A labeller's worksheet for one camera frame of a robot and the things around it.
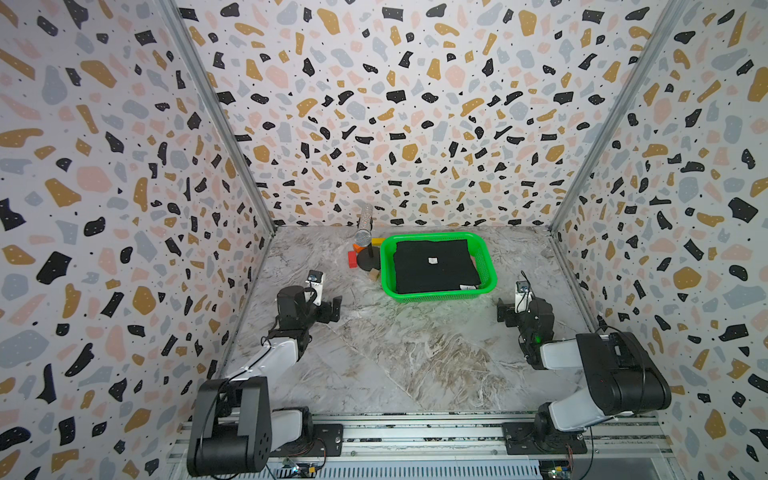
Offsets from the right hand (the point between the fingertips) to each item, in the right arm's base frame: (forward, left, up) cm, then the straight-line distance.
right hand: (520, 297), depth 94 cm
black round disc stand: (+18, +50, -3) cm, 53 cm away
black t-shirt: (+13, +23, 0) cm, 27 cm away
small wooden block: (+11, +48, -3) cm, 49 cm away
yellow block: (+25, +48, -1) cm, 54 cm away
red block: (+17, +56, -3) cm, 59 cm away
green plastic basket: (+19, +10, +1) cm, 21 cm away
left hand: (-3, +60, +6) cm, 60 cm away
